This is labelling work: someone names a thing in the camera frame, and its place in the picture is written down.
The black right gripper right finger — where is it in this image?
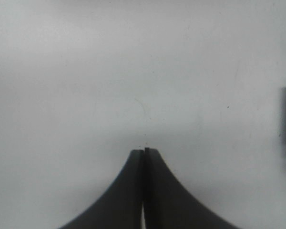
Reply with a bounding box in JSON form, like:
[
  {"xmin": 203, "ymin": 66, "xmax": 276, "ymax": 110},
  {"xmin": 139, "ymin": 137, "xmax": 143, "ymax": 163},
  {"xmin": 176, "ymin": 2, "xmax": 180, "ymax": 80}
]
[{"xmin": 143, "ymin": 148, "xmax": 235, "ymax": 229}]

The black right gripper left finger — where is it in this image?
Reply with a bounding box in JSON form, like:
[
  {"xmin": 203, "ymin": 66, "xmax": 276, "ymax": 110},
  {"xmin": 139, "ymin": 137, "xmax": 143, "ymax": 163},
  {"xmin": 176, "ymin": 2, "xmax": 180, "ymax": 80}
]
[{"xmin": 62, "ymin": 150, "xmax": 144, "ymax": 229}]

